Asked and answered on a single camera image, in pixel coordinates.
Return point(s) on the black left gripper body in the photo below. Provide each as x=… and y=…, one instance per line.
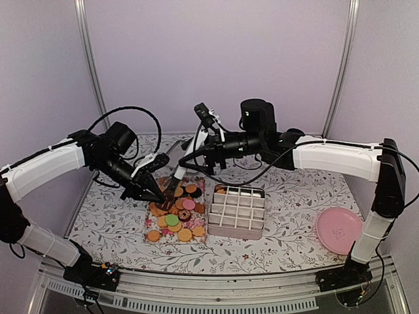
x=135, y=184

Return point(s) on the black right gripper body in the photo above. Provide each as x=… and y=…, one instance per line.
x=216, y=150

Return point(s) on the metal serving tongs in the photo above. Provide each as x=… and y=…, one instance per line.
x=179, y=172

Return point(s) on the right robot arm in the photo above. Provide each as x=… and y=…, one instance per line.
x=377, y=163

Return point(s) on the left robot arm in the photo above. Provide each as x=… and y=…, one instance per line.
x=103, y=153

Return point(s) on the metal tin lid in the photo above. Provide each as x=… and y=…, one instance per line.
x=176, y=152

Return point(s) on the tan round cookie on black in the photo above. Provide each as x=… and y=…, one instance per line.
x=191, y=188

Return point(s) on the green sandwich cookie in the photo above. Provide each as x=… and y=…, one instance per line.
x=172, y=220

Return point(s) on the pink sandwich cookie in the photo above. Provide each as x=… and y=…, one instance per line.
x=189, y=205

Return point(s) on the chocolate sprinkle donut cookie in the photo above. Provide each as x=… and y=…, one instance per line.
x=184, y=215

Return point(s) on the floral rectangular tray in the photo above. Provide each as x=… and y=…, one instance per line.
x=185, y=222

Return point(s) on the beige embossed round biscuit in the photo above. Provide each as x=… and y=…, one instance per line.
x=185, y=235

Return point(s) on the pink divided cookie tin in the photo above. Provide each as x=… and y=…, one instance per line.
x=237, y=212

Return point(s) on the pink plate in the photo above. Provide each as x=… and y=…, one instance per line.
x=337, y=228

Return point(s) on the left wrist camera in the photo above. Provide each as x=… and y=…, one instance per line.
x=151, y=163

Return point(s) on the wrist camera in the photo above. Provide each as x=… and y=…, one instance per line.
x=151, y=163
x=206, y=116

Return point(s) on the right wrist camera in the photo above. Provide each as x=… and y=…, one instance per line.
x=206, y=116

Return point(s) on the aluminium front rail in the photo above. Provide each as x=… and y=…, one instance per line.
x=156, y=292

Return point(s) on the left metal frame post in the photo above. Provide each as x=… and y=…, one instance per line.
x=80, y=10

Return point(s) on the metal frame post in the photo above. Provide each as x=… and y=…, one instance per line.
x=80, y=10
x=349, y=36

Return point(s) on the right metal frame post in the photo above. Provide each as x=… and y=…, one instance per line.
x=349, y=36

